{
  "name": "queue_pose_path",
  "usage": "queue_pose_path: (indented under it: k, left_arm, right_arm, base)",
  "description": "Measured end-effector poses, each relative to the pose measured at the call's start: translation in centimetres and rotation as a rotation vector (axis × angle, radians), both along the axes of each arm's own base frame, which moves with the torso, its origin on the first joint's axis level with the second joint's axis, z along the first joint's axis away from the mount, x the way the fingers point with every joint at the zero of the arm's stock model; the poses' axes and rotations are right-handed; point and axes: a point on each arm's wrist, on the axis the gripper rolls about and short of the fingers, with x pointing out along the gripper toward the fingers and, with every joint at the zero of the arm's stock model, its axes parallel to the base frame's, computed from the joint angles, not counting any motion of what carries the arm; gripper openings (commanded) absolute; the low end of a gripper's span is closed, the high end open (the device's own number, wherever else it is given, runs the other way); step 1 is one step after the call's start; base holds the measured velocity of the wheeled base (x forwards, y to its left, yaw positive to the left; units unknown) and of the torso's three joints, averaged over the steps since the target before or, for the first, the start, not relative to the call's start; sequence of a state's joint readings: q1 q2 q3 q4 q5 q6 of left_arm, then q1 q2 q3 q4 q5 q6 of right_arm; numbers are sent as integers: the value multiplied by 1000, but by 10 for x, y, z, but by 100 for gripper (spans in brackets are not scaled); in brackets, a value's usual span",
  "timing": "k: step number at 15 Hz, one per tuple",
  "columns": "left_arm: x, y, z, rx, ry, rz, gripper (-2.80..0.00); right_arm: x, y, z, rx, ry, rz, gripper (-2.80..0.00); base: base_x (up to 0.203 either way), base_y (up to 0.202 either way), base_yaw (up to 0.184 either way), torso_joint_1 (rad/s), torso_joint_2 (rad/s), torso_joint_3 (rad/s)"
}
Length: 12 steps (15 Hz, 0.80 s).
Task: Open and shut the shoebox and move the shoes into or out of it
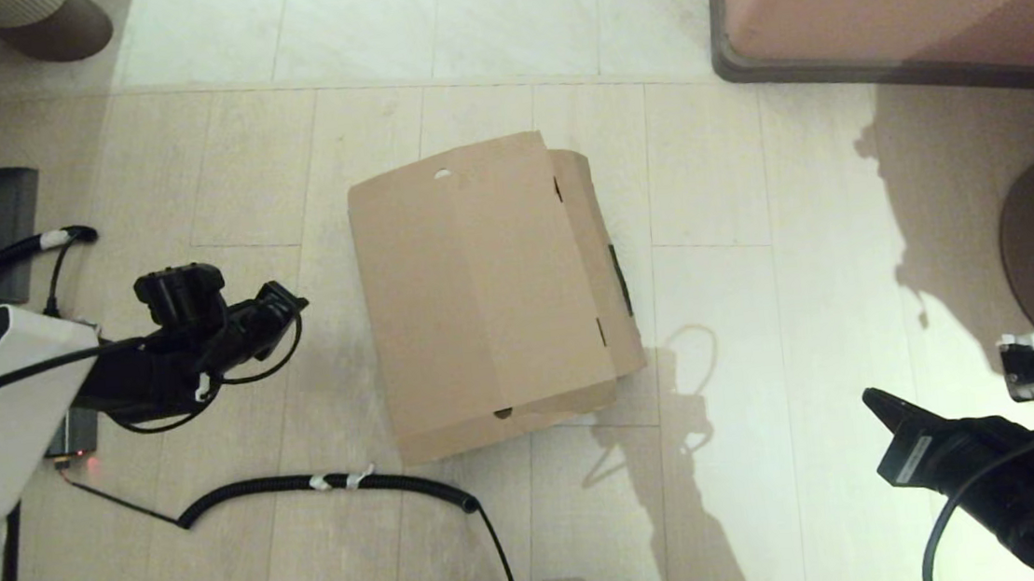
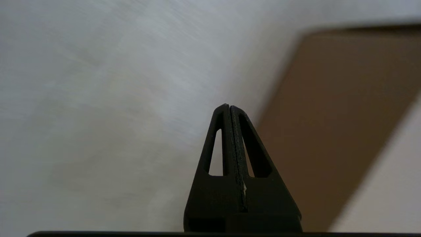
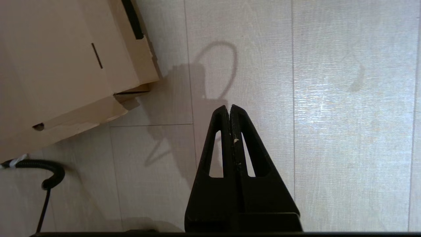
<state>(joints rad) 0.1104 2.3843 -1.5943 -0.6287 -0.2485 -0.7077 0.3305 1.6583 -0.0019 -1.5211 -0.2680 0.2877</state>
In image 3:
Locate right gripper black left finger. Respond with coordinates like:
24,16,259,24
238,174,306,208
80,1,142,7
184,105,242,233

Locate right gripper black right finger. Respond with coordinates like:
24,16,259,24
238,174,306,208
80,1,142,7
230,105,303,233

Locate cardboard shoe box with lid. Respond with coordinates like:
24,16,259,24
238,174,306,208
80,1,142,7
0,0,162,163

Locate black coiled floor cable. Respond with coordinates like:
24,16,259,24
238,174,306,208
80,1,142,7
0,154,65,233

